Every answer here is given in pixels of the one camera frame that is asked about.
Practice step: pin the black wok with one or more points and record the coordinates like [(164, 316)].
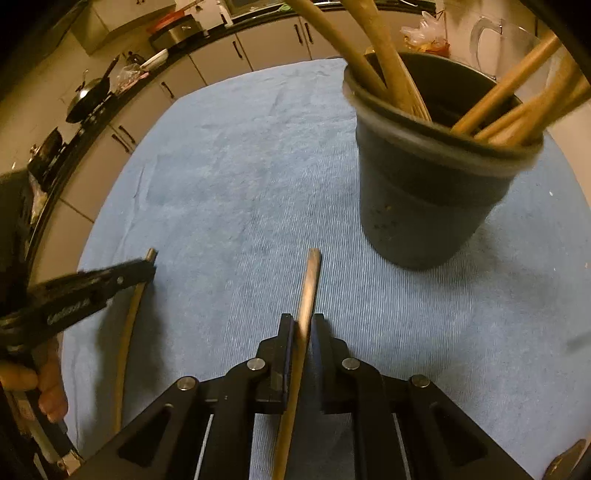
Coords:
[(87, 99)]

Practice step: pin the white bowl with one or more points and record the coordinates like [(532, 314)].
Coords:
[(154, 59)]

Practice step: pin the beige upper kitchen cabinets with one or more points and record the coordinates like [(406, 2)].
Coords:
[(120, 18)]

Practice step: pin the person's left hand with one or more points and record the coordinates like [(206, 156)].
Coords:
[(53, 392)]

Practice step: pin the dark plastic chopstick holder cup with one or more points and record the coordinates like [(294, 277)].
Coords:
[(415, 212)]

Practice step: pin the clear glass pitcher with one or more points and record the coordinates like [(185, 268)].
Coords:
[(521, 46)]

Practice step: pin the dark cooking pot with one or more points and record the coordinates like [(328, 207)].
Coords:
[(46, 152)]

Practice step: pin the dark range hood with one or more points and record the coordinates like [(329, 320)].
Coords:
[(37, 46)]

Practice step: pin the brown wooden object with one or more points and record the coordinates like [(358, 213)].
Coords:
[(565, 461)]

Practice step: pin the crumpled plastic wrapper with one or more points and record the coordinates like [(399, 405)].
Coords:
[(129, 76)]

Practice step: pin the wooden chopstick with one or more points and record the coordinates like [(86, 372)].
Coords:
[(336, 41), (310, 286), (508, 83), (127, 332)]

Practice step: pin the red lid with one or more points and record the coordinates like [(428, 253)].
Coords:
[(161, 23)]

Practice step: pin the black kitchen countertop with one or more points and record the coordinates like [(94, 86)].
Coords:
[(258, 21)]

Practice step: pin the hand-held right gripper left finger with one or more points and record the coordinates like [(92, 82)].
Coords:
[(284, 350)]

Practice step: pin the blue table cloth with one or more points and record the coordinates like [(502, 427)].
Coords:
[(231, 207)]

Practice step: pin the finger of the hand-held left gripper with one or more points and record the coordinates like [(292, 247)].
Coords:
[(129, 279)]

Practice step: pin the steel box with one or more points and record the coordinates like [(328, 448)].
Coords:
[(180, 33)]

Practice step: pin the group of wooden chopsticks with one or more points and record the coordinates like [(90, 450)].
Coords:
[(382, 41)]

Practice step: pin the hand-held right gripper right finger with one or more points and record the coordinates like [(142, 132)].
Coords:
[(318, 355)]

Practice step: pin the clear plastic bag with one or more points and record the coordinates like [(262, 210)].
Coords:
[(425, 32)]

